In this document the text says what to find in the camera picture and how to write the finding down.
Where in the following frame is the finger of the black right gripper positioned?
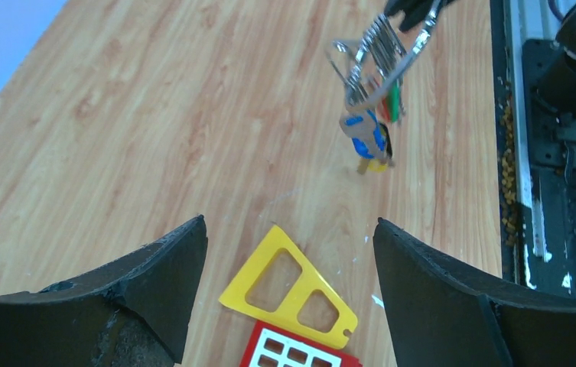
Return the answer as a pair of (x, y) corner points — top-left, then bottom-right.
(383, 0), (454, 31)

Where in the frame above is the yellow plastic triangle frame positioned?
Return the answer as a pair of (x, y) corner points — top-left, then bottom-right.
(219, 225), (358, 349)

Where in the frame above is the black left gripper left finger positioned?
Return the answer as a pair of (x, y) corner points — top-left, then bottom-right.
(0, 216), (208, 366)

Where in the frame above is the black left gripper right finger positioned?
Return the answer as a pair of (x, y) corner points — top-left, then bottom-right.
(373, 219), (576, 366)

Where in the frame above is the large metal keyring with tags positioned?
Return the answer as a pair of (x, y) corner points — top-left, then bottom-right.
(325, 0), (443, 176)

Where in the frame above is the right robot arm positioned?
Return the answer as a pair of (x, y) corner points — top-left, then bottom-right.
(510, 1), (576, 119)

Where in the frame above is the red window block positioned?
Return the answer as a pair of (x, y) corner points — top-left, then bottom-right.
(239, 320), (363, 367)

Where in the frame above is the blue tagged key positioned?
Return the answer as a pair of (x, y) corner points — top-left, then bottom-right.
(339, 109), (388, 161)

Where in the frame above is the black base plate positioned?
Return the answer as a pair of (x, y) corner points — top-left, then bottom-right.
(490, 0), (576, 305)

